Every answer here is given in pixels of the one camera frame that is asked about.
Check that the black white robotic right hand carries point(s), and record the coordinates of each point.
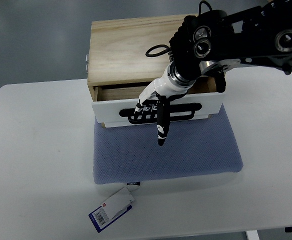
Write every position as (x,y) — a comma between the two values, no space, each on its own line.
(158,100)

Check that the white drawer black handle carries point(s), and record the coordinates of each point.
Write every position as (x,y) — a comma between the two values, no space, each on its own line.
(114,105)

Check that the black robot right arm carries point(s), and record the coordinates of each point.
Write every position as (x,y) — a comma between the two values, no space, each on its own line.
(209,43)

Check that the light wood drawer cabinet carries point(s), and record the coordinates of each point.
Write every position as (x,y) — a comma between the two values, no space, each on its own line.
(119,72)

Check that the blue mesh cushion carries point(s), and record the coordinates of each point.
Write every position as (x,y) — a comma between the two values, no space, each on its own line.
(193,148)

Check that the white clips behind cabinet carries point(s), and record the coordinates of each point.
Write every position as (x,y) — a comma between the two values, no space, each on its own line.
(86,63)

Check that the white blue paper price tag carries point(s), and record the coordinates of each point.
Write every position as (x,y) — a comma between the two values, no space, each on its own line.
(111,209)

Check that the white table leg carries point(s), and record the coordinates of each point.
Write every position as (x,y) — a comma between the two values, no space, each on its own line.
(252,235)

